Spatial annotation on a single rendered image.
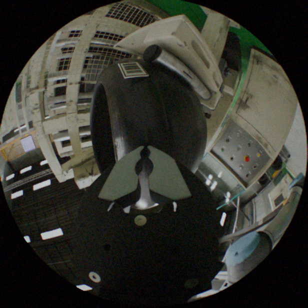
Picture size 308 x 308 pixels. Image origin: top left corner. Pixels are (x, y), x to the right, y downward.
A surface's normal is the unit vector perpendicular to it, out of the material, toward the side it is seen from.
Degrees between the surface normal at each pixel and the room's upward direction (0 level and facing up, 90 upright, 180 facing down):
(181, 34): 90
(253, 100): 90
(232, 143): 90
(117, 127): 97
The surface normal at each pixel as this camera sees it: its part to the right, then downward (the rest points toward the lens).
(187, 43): 0.62, 0.63
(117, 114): -0.59, 0.21
